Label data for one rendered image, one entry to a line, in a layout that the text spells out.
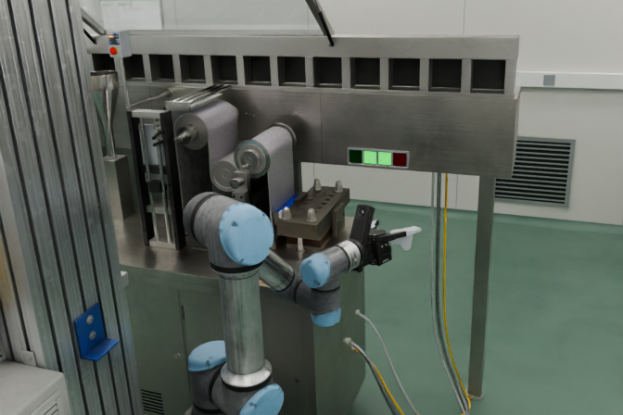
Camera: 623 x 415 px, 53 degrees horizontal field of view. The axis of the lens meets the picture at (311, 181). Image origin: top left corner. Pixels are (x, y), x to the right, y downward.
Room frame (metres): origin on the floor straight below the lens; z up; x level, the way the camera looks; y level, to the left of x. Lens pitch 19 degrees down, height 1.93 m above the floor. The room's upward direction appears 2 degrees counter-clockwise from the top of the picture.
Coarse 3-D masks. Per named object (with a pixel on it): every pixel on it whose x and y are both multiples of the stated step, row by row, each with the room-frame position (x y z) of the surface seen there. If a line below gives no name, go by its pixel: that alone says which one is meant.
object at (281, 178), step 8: (288, 160) 2.36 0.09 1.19; (280, 168) 2.29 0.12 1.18; (288, 168) 2.36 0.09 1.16; (272, 176) 2.21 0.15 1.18; (280, 176) 2.28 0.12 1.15; (288, 176) 2.36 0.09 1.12; (272, 184) 2.21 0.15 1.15; (280, 184) 2.28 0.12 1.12; (288, 184) 2.35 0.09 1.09; (272, 192) 2.20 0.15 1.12; (280, 192) 2.27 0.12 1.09; (288, 192) 2.35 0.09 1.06; (272, 200) 2.20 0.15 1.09; (280, 200) 2.27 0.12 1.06; (272, 216) 2.19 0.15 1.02
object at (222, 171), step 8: (224, 160) 2.25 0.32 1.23; (232, 160) 2.26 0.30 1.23; (216, 168) 2.27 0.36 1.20; (224, 168) 2.25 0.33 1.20; (232, 168) 2.24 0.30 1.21; (216, 176) 2.27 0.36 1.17; (224, 176) 2.25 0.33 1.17; (232, 176) 2.24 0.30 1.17; (216, 184) 2.26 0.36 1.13; (224, 184) 2.26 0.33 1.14
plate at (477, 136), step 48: (144, 96) 2.76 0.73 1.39; (240, 96) 2.58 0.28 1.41; (288, 96) 2.51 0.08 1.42; (336, 96) 2.43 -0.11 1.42; (384, 96) 2.36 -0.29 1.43; (432, 96) 2.29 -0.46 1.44; (336, 144) 2.43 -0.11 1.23; (384, 144) 2.36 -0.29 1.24; (432, 144) 2.29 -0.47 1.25; (480, 144) 2.23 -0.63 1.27
